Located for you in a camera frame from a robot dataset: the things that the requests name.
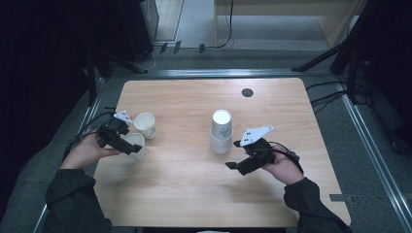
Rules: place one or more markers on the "person's right hand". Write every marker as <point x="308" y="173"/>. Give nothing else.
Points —
<point x="285" y="170"/>

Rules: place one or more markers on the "person's left hand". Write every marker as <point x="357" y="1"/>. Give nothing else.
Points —
<point x="84" y="153"/>

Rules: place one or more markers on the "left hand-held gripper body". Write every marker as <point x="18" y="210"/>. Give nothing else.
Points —
<point x="111" y="134"/>

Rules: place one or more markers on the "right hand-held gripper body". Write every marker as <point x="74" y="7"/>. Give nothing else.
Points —
<point x="257" y="152"/>

